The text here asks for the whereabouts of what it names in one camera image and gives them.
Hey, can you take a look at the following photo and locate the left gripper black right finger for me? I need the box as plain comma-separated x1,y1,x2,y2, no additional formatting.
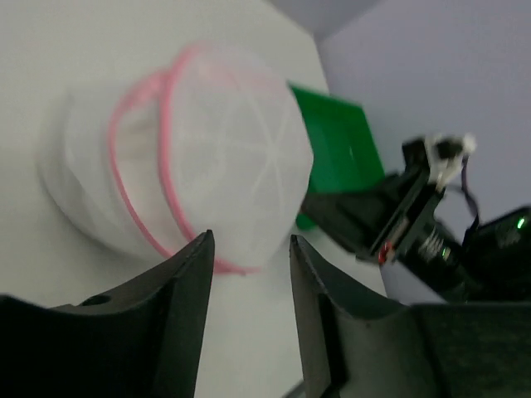
290,235,530,397

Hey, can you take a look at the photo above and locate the green plastic tray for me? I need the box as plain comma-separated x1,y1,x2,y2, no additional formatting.
288,81,387,231

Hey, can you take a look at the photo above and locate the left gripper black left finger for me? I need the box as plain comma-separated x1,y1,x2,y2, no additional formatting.
1,231,215,397

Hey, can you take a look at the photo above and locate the mesh laundry bag pink trim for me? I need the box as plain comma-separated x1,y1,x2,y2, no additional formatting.
38,42,314,274

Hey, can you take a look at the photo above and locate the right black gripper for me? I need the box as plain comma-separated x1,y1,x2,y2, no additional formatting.
302,138,463,294

